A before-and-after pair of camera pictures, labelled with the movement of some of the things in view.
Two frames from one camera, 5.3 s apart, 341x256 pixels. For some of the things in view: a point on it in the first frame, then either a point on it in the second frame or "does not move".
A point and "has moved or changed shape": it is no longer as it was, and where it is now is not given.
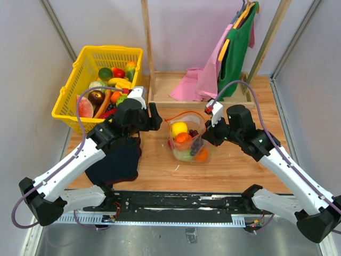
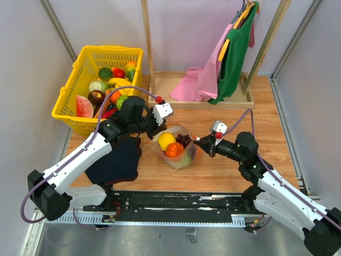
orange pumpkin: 183,141 → 174,150
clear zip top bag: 185,139 → 177,146
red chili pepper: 108,112 does not move
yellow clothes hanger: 221,55 does not move
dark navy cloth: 120,164 does not move
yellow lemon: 178,127 → 164,138
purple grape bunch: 196,141 has moved or changed shape
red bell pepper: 118,72 does not move
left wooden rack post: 146,12 does not move
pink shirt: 201,84 does not move
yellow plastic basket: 90,59 does not move
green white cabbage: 98,84 does not move
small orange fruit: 114,96 does not move
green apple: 184,156 → 185,160
